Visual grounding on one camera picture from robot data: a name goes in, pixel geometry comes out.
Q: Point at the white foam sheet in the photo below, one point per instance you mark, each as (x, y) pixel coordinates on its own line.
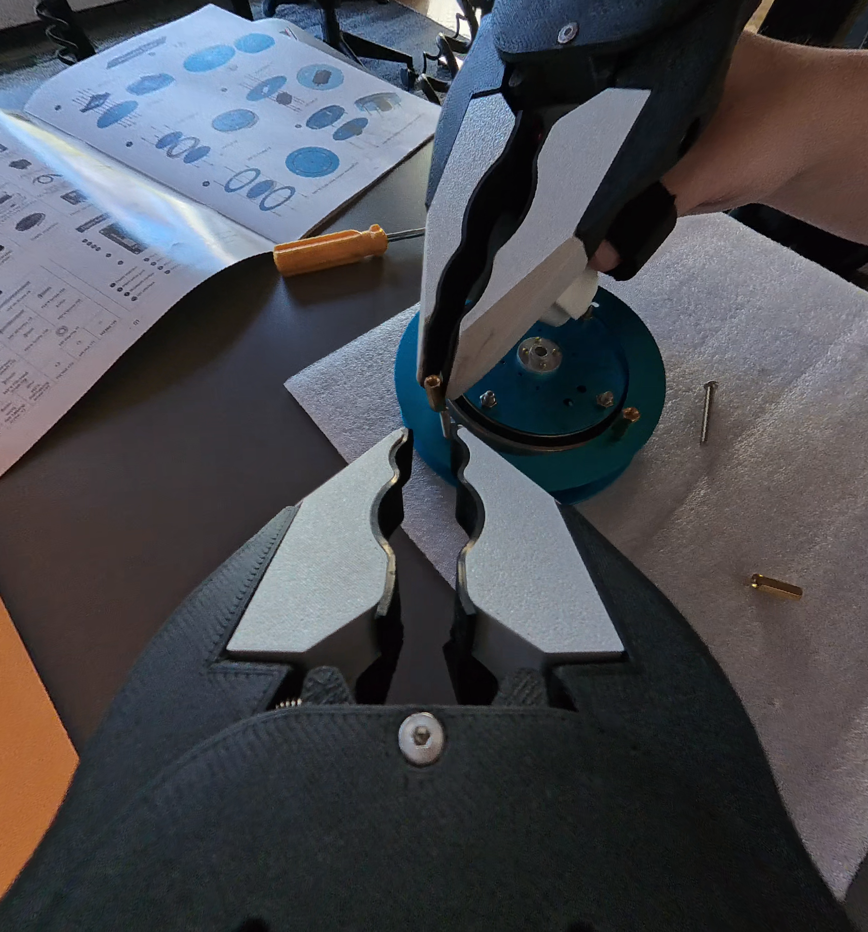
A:
(769, 364)

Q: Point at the brass standoff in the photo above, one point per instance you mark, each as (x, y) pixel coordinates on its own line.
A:
(776, 586)
(432, 389)
(627, 421)

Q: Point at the person's right forearm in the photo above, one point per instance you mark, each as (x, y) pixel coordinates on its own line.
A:
(842, 145)

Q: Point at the orange cardboard box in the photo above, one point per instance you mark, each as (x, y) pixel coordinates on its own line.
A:
(4, 692)

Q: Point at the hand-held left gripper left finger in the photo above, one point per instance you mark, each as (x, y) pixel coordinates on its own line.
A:
(310, 582)

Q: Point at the person's right hand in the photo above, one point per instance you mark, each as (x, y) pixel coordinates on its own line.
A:
(725, 145)

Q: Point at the long metal screw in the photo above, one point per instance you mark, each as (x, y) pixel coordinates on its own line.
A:
(445, 424)
(707, 411)

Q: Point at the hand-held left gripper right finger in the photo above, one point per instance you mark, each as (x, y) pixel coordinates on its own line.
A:
(543, 582)

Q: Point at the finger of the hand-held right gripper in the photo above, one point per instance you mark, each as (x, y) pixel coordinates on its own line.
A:
(587, 160)
(448, 204)

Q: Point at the open instruction booklet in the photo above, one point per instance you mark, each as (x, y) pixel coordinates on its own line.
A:
(77, 291)

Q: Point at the blue metal turntable assembly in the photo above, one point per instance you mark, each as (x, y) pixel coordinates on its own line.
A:
(645, 364)

